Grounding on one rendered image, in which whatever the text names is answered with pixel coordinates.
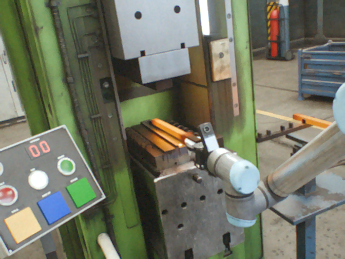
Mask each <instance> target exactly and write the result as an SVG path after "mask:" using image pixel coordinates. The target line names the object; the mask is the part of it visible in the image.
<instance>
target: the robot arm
mask: <svg viewBox="0 0 345 259"><path fill-rule="evenodd" d="M333 114H334V119H335V122H333V123H332V124H331V125H330V126H328V127H327V128H326V129H325V130H324V131H322V132H321V133H320V134H319V135H317V136H316V137H315V138H314V139H313V140H311V141H310V142H309V143H308V144H306V145H305V146H304V147H303V148H301V149H300V150H299V151H298V152H297V153H295V154H294V155H293V156H292V157H291V158H289V159H288V160H287V161H286V162H284V163H283V164H282V165H281V166H279V167H278V168H277V169H275V170H274V171H272V172H271V173H269V174H268V175H267V176H266V177H264V178H263V179H262V180H260V174H259V171H258V169H257V168H256V167H255V166H254V165H253V164H252V163H251V162H249V161H247V160H244V159H242V158H240V157H239V156H237V155H235V154H233V153H231V152H230V151H228V150H226V149H223V148H219V145H218V142H217V139H216V136H215V133H214V131H213V128H212V125H211V123H205V124H201V125H199V126H198V127H197V129H198V132H199V135H200V137H198V138H200V139H201V142H200V143H194V142H193V141H191V140H189V139H187V138H186V139H185V144H186V146H187V150H188V153H189V155H190V156H192V153H195V157H196V161H195V160H194V166H196V163H197V164H198V165H199V167H198V166H196V167H197V168H198V169H200V170H208V171H209V172H210V173H212V174H213V175H216V176H217V177H219V178H220V179H221V180H223V181H224V190H225V202H226V214H227V220H228V221H229V223H230V224H232V225H234V226H236V227H241V228H246V227H250V226H252V225H253V224H254V223H255V222H256V215H257V214H259V213H261V212H263V211H264V210H266V209H268V208H270V207H271V206H273V205H275V204H277V203H279V202H280V201H283V200H285V199H287V198H288V197H289V195H291V193H292V192H294V191H295V190H297V189H298V188H300V187H301V186H303V185H304V184H306V183H307V182H309V181H310V180H312V179H313V178H315V177H316V176H318V175H319V174H321V173H322V172H324V171H325V170H327V169H328V168H330V167H331V166H333V165H334V164H336V163H337V162H339V161H340V160H342V159H343V158H345V83H344V84H343V85H342V86H341V87H340V89H339V90H338V91H337V93H336V96H335V99H334V102H333ZM202 166H204V167H203V168H202Z"/></svg>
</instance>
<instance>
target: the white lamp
mask: <svg viewBox="0 0 345 259"><path fill-rule="evenodd" d="M31 182H32V184H33V185H34V186H36V187H42V186H43V185H44V184H45V183H46V177H45V175H44V174H42V173H35V174H33V175H32V177H31Z"/></svg>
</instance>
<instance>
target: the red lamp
mask: <svg viewBox="0 0 345 259"><path fill-rule="evenodd" d="M14 198H15V192H14V191H13V190H12V189H11V188H2V189H1V190H0V201H2V202H4V203H9V202H12V201H13V200H14Z"/></svg>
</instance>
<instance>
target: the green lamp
mask: <svg viewBox="0 0 345 259"><path fill-rule="evenodd" d="M60 168H61V170H62V171H63V172H65V173H70V172H71V171H72V170H73V164H72V162H71V161H70V160H63V161H62V162H61V163H60Z"/></svg>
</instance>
